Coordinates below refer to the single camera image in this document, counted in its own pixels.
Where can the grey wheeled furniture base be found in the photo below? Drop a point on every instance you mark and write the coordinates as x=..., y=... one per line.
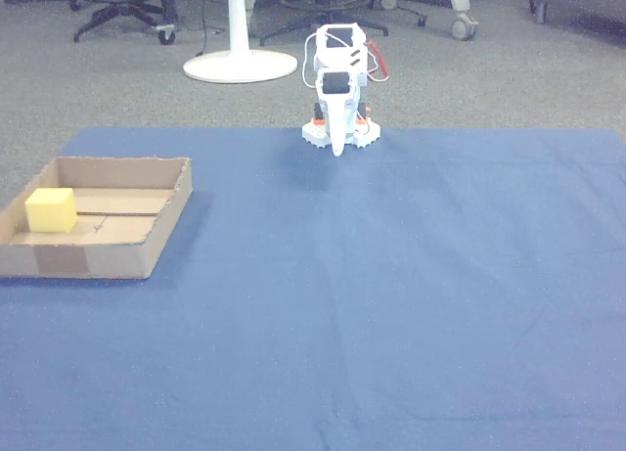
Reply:
x=455, y=1

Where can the blue cloth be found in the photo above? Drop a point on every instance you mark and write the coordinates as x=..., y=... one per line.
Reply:
x=367, y=284

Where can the shallow cardboard box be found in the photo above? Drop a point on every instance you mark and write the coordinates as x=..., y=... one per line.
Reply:
x=122, y=216

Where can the white pedestal stand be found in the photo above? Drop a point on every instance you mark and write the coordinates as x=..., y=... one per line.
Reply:
x=238, y=62

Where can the yellow foam block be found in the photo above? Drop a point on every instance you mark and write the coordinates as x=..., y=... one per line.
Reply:
x=51, y=211

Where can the black office chair base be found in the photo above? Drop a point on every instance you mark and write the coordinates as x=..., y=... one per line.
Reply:
x=323, y=18
x=127, y=8

